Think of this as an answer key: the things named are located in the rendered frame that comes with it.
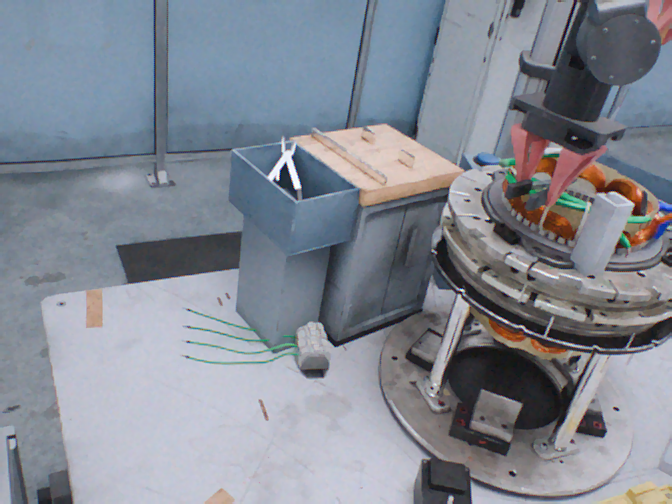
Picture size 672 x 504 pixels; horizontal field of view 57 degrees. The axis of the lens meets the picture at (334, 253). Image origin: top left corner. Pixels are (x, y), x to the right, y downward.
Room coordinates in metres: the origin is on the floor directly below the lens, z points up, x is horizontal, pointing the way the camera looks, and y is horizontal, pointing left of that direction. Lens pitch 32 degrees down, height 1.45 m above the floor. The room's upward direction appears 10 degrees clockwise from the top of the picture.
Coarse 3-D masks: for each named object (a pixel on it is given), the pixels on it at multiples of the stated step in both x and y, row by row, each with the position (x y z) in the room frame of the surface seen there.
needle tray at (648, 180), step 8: (600, 160) 1.09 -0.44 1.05; (608, 160) 1.08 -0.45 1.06; (616, 160) 1.07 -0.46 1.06; (616, 168) 1.07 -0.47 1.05; (624, 168) 1.06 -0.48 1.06; (632, 168) 1.05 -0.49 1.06; (640, 168) 1.05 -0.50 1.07; (632, 176) 1.05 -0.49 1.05; (640, 176) 1.04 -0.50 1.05; (648, 176) 1.03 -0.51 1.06; (656, 176) 1.03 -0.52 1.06; (640, 184) 1.04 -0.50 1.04; (648, 184) 1.03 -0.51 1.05; (656, 184) 1.02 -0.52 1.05; (664, 184) 1.02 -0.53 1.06; (656, 192) 1.02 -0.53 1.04; (664, 192) 1.01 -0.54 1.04; (664, 200) 1.01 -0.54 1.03
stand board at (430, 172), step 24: (312, 144) 0.90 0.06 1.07; (360, 144) 0.93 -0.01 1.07; (384, 144) 0.95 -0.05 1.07; (408, 144) 0.97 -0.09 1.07; (336, 168) 0.82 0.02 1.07; (384, 168) 0.85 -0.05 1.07; (408, 168) 0.87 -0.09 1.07; (432, 168) 0.89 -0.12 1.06; (456, 168) 0.90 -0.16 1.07; (360, 192) 0.77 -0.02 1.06; (384, 192) 0.79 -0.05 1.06; (408, 192) 0.82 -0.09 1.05
